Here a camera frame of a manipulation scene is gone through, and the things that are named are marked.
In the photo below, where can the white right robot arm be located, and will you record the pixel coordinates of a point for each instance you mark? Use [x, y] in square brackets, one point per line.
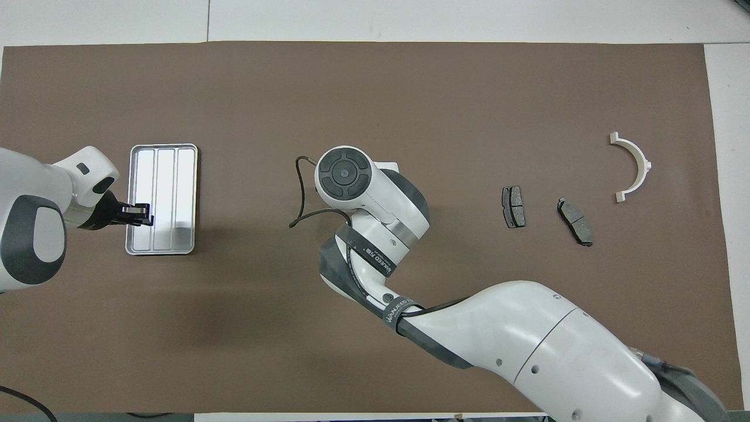
[527, 340]

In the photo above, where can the white semicircular plastic bracket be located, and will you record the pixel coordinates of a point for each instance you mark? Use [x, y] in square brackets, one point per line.
[644, 167]

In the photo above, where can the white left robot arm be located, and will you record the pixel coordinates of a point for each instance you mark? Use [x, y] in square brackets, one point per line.
[35, 193]

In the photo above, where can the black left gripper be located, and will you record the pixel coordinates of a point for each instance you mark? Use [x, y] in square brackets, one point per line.
[102, 214]

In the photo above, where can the brown table mat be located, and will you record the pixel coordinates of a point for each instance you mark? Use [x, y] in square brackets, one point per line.
[246, 88]

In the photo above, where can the long dark grey brake pad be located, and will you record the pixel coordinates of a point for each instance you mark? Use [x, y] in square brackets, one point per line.
[575, 221]

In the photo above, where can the short dark grey brake pad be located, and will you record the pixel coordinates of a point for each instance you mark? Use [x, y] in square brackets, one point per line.
[514, 206]

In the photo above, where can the silver metal tray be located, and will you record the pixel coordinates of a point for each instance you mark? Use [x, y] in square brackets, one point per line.
[167, 176]

